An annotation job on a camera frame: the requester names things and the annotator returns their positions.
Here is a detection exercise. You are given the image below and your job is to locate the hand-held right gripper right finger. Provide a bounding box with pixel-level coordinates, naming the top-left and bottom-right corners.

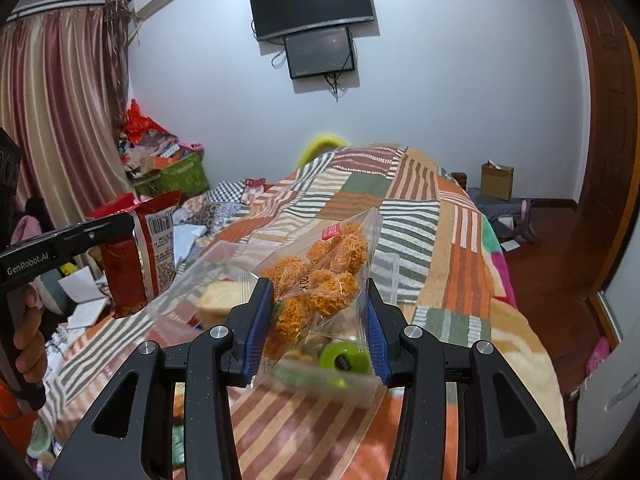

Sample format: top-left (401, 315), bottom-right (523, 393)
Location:
top-left (366, 279), bottom-right (577, 480)

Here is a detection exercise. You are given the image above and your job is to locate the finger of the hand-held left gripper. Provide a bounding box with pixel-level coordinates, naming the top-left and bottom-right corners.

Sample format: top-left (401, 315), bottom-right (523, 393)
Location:
top-left (50, 212), bottom-right (137, 263)

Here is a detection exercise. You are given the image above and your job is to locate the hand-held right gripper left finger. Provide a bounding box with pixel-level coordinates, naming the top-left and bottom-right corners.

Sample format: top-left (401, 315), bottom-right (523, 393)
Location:
top-left (49, 277), bottom-right (275, 480)

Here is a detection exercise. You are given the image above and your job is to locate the green round biscuit packet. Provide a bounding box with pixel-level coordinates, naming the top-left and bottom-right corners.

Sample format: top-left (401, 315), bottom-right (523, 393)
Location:
top-left (320, 342), bottom-right (372, 377)

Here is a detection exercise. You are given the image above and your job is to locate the clear packet of bread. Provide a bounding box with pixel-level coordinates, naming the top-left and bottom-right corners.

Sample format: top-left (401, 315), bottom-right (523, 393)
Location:
top-left (196, 280), bottom-right (251, 332)

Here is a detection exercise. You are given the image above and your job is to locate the red snack bag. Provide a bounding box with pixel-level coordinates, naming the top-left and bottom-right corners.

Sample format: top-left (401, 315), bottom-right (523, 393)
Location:
top-left (87, 191), bottom-right (184, 321)

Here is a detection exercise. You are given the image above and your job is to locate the clear plastic container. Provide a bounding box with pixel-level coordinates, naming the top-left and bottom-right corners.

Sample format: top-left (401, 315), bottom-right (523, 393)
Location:
top-left (149, 242), bottom-right (402, 409)

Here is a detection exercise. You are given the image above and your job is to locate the clear packet of orange noodle balls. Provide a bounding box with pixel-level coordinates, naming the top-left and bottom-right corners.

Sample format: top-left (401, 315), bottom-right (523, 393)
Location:
top-left (237, 207), bottom-right (384, 391)

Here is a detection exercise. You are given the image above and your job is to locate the person's left hand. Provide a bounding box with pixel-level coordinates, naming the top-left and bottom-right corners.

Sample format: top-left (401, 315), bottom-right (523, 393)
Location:
top-left (12, 284), bottom-right (50, 387)

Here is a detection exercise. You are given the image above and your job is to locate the open white notebook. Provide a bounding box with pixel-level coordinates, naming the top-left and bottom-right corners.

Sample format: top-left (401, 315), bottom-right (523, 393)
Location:
top-left (59, 265), bottom-right (110, 332)

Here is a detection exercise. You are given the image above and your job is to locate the green bag with clutter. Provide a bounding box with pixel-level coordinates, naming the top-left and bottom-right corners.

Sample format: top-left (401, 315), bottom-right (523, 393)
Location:
top-left (117, 127), bottom-right (206, 183)

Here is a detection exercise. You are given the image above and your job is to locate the green box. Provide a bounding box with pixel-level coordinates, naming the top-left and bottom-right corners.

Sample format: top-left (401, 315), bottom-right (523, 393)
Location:
top-left (135, 152), bottom-right (211, 201)

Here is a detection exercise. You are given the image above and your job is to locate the red plastic bag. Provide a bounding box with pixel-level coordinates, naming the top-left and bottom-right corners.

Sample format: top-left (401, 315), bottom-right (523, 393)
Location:
top-left (122, 99), bottom-right (167, 147)

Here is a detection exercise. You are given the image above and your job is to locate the checkered quilt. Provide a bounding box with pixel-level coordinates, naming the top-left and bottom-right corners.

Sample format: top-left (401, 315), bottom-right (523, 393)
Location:
top-left (172, 177), bottom-right (282, 238)

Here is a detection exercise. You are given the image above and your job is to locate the striped brown curtain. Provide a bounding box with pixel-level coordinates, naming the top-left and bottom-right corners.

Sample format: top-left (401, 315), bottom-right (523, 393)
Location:
top-left (0, 0), bottom-right (135, 241)

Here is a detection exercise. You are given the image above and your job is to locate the dark bag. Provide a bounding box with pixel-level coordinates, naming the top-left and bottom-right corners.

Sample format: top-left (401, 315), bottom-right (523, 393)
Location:
top-left (470, 187), bottom-right (539, 247)

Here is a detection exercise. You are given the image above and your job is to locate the yellow chair back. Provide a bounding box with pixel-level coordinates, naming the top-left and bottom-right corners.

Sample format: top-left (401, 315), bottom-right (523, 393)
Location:
top-left (295, 134), bottom-right (352, 169)

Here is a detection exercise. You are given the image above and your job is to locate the cardboard box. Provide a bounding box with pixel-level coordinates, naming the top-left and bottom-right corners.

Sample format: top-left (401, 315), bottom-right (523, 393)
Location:
top-left (480, 160), bottom-right (516, 202)

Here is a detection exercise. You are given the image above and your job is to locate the pink slipper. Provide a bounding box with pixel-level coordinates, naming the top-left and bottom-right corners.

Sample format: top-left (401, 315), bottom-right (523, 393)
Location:
top-left (585, 337), bottom-right (612, 377)

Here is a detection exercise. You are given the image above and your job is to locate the wooden wardrobe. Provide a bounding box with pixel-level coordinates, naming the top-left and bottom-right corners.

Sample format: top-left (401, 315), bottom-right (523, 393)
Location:
top-left (565, 0), bottom-right (640, 343)

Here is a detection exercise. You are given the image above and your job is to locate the small black wall monitor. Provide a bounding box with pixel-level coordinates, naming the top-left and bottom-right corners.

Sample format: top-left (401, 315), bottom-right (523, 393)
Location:
top-left (283, 26), bottom-right (356, 80)

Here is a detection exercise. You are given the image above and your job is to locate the large black wall television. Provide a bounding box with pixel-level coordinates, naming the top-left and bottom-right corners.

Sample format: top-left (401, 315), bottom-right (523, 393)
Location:
top-left (248, 0), bottom-right (376, 42)

